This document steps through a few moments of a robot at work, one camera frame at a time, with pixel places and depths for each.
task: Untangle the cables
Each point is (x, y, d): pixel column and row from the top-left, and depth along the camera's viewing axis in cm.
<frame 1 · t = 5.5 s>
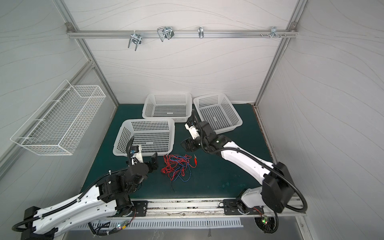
left hand: (151, 153, 76), fingers open
right hand: (188, 137, 80), fingers open
white basket back middle: (175, 106, 121), on the table
white basket front left: (153, 135, 103), on the table
white basket back right: (218, 110, 121), on the table
red alligator clip: (195, 160, 92), on the table

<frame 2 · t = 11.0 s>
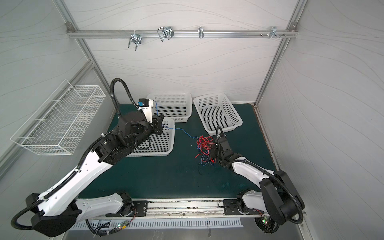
left hand: (164, 113, 65), fingers closed
right hand: (215, 145, 90), fingers closed
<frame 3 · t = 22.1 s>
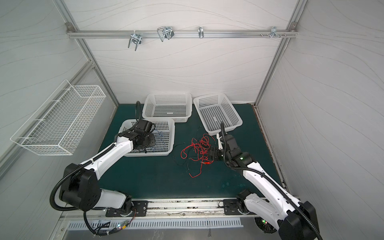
left hand: (153, 139, 88), fingers open
right hand: (214, 147, 81), fingers open
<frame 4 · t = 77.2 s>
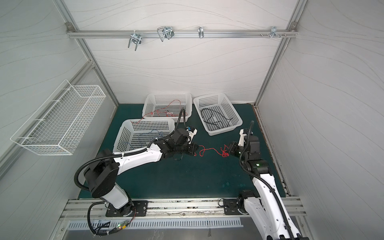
left hand: (200, 145, 83), fingers closed
right hand: (232, 139, 79), fingers closed
